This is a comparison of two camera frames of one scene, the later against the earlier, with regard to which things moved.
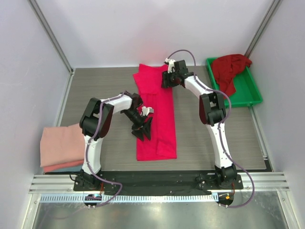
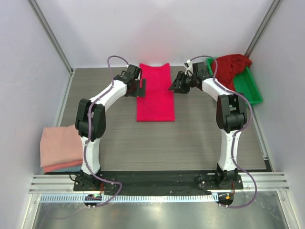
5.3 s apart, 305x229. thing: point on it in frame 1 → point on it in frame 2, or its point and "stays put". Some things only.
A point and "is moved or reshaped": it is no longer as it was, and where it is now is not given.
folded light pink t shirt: [61, 144] stays put
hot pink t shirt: [147, 82] is moved or reshaped
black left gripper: [146, 130] → [140, 92]
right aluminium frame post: [271, 12] stays put
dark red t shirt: [225, 68] stays put
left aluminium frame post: [44, 21] stays put
